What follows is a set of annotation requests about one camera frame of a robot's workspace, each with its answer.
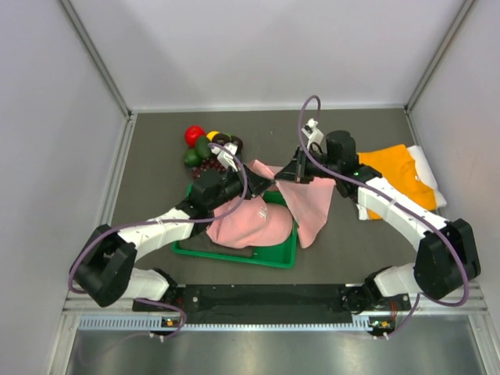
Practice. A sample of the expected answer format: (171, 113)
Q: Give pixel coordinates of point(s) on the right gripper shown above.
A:
(297, 169)

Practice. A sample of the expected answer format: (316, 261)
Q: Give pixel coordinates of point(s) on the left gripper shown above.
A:
(255, 183)

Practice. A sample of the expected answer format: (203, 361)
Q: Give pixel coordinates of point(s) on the pink plastic bag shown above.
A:
(309, 206)

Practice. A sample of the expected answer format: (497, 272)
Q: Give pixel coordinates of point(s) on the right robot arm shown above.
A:
(446, 253)

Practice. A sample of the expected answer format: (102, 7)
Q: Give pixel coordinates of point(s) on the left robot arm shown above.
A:
(105, 269)

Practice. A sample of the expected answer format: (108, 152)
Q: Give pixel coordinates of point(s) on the pink baseball cap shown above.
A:
(255, 223)

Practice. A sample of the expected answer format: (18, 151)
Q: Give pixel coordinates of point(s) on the dark kiwi fruit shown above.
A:
(238, 142)

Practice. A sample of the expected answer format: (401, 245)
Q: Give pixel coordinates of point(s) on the dark red grape bunch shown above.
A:
(208, 164)

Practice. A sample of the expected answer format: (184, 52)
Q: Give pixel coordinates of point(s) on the dark brown fruit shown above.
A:
(221, 139)

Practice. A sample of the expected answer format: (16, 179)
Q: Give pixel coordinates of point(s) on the green avocado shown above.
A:
(202, 149)

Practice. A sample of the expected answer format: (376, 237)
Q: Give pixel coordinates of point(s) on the yellow lemon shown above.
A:
(210, 135)

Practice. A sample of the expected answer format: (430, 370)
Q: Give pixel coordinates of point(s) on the green plastic tray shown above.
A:
(278, 256)

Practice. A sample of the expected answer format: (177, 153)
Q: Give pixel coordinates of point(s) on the dark olive folded cloth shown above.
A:
(202, 243)

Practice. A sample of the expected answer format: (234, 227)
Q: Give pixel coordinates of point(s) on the red tomato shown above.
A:
(192, 134)

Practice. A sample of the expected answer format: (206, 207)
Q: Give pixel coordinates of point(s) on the orange folded t-shirt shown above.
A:
(398, 167)

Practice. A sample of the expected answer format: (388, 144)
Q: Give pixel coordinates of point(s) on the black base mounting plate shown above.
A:
(205, 297)

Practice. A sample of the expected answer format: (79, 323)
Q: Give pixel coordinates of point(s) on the white folded cloth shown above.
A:
(425, 174)

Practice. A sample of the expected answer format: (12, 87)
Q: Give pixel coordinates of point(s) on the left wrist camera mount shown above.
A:
(226, 156)

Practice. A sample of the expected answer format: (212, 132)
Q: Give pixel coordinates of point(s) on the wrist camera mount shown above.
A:
(226, 156)
(313, 134)

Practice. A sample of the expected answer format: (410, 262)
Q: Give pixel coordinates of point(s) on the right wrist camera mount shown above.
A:
(313, 134)

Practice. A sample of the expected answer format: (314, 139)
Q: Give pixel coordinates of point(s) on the grey slotted cable duct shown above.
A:
(163, 325)

